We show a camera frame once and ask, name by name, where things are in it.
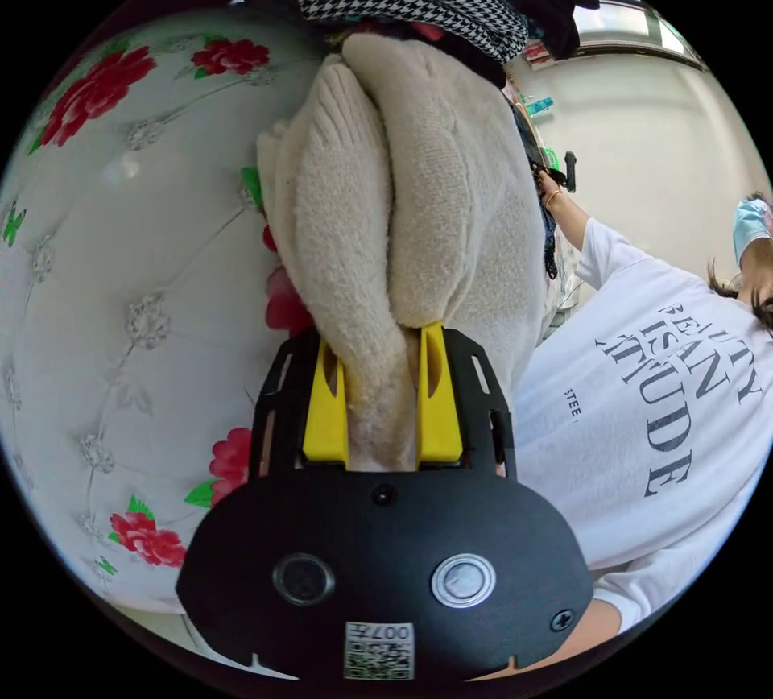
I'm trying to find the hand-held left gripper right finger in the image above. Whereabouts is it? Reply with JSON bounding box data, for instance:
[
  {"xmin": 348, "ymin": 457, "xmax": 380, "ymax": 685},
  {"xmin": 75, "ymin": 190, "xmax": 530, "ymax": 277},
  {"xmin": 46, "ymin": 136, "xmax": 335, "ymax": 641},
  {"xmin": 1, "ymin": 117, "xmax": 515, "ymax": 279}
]
[{"xmin": 415, "ymin": 321, "xmax": 465, "ymax": 468}]

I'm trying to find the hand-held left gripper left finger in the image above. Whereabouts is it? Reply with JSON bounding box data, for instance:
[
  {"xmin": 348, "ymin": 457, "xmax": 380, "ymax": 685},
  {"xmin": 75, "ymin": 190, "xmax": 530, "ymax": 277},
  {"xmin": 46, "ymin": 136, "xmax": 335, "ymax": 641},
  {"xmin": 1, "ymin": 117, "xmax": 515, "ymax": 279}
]
[{"xmin": 301, "ymin": 339, "xmax": 351, "ymax": 466}]

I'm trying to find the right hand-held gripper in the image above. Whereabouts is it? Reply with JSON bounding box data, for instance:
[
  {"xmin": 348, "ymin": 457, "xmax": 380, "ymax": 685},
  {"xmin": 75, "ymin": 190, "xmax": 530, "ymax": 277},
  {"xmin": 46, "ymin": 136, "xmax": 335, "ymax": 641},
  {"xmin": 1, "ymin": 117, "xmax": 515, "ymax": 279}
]
[{"xmin": 528, "ymin": 147, "xmax": 568, "ymax": 187}]

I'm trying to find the beige knit sweater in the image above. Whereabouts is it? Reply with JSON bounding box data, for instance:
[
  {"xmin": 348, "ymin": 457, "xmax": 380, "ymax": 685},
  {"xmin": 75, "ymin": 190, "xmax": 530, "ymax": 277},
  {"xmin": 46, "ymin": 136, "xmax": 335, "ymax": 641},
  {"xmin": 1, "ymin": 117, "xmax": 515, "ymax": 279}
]
[{"xmin": 255, "ymin": 33, "xmax": 548, "ymax": 473}]

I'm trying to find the person's right forearm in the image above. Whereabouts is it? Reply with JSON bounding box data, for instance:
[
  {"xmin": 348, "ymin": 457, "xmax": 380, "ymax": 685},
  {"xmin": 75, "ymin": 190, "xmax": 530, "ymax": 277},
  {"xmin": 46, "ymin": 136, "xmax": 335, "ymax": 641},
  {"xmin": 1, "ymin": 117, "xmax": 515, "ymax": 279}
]
[{"xmin": 545, "ymin": 191, "xmax": 592, "ymax": 252}]

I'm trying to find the person's left forearm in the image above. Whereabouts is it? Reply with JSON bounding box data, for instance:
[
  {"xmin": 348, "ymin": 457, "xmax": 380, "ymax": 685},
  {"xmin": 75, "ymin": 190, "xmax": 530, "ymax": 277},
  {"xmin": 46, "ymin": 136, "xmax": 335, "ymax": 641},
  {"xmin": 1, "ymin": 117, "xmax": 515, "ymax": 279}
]
[{"xmin": 581, "ymin": 597, "xmax": 624, "ymax": 655}]

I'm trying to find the person's right hand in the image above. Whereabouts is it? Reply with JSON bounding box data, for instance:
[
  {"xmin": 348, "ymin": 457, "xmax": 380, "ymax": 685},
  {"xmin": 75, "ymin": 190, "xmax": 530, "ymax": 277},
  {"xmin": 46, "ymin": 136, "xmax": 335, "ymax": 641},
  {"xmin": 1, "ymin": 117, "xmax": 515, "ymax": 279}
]
[{"xmin": 535, "ymin": 171, "xmax": 564, "ymax": 209}]

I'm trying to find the window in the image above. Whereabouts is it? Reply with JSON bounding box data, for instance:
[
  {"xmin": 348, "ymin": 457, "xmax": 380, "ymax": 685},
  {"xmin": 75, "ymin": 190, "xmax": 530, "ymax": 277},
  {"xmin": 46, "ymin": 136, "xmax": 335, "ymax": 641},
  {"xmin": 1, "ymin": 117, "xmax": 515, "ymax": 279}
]
[{"xmin": 567, "ymin": 0, "xmax": 711, "ymax": 72}]

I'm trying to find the person's body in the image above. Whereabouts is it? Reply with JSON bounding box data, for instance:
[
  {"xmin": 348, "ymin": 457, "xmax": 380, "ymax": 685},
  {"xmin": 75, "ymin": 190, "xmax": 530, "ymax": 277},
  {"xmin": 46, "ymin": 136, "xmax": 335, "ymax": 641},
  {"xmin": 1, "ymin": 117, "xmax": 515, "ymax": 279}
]
[{"xmin": 511, "ymin": 190, "xmax": 773, "ymax": 635}]

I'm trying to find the bed with floral quilt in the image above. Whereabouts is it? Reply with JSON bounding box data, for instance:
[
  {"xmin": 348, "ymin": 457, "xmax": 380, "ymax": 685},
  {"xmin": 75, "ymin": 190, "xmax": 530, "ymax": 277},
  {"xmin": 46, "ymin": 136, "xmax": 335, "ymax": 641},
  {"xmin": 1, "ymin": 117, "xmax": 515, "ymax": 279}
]
[{"xmin": 0, "ymin": 4, "xmax": 345, "ymax": 617}]

